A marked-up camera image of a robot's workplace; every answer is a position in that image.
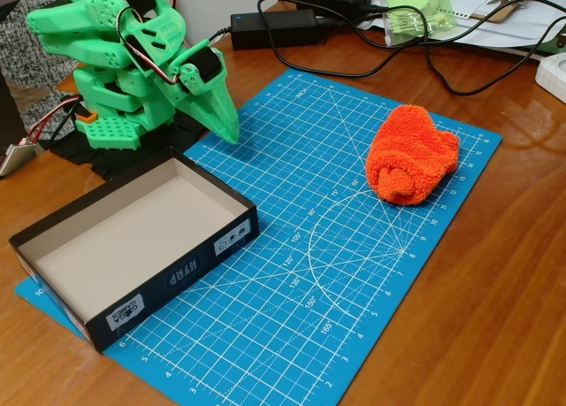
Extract orange fluffy sock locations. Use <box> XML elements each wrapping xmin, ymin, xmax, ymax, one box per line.
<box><xmin>364</xmin><ymin>103</ymin><xmax>461</xmax><ymax>207</ymax></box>

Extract black cardboard box tray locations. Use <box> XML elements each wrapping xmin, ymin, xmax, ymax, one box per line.
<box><xmin>7</xmin><ymin>145</ymin><xmax>261</xmax><ymax>354</ymax></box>

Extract white plastic object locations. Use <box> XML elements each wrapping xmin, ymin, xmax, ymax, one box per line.
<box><xmin>534</xmin><ymin>51</ymin><xmax>566</xmax><ymax>103</ymax></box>

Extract green plastic tool handle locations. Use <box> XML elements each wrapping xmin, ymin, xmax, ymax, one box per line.
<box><xmin>541</xmin><ymin>29</ymin><xmax>566</xmax><ymax>56</ymax></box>

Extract large black power adapter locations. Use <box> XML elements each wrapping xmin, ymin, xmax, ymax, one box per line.
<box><xmin>229</xmin><ymin>8</ymin><xmax>328</xmax><ymax>51</ymax></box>

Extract grey speckled fabric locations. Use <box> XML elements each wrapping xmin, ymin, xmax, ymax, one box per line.
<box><xmin>0</xmin><ymin>0</ymin><xmax>116</xmax><ymax>137</ymax></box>

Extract silver controller board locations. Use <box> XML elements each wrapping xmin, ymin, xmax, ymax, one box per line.
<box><xmin>0</xmin><ymin>142</ymin><xmax>45</xmax><ymax>179</ymax></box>

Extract blue cutting mat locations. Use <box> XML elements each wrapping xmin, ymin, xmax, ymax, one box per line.
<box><xmin>14</xmin><ymin>67</ymin><xmax>504</xmax><ymax>406</ymax></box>

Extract clear green plastic cup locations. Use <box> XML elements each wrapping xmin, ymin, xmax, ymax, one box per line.
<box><xmin>379</xmin><ymin>0</ymin><xmax>457</xmax><ymax>48</ymax></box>

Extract white paper sheets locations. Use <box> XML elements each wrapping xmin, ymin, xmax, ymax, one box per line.
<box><xmin>342</xmin><ymin>0</ymin><xmax>566</xmax><ymax>62</ymax></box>

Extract brown cardboard clipboard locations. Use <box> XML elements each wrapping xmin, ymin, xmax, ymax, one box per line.
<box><xmin>470</xmin><ymin>0</ymin><xmax>539</xmax><ymax>23</ymax></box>

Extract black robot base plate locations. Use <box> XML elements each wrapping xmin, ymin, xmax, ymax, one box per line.
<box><xmin>48</xmin><ymin>109</ymin><xmax>211</xmax><ymax>181</ymax></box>

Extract black looping power cable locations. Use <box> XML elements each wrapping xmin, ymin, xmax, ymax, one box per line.
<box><xmin>257</xmin><ymin>0</ymin><xmax>566</xmax><ymax>79</ymax></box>

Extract red and black wires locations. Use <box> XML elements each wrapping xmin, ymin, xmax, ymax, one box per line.
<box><xmin>26</xmin><ymin>94</ymin><xmax>85</xmax><ymax>144</ymax></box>

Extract black long power cable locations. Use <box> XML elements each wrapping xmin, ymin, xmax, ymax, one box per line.
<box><xmin>317</xmin><ymin>5</ymin><xmax>566</xmax><ymax>96</ymax></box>

